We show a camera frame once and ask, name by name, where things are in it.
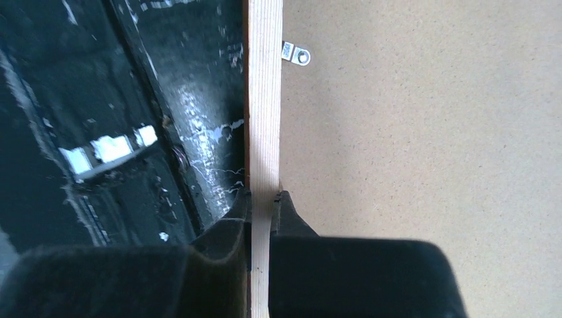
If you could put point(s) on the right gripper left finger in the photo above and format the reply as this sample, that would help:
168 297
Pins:
206 278

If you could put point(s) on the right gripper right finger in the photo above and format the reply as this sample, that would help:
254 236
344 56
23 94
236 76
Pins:
318 276

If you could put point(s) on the brown cardboard backing board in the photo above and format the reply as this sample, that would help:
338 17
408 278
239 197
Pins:
434 120

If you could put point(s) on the brown wooden picture frame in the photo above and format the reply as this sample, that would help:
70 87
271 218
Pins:
263 71

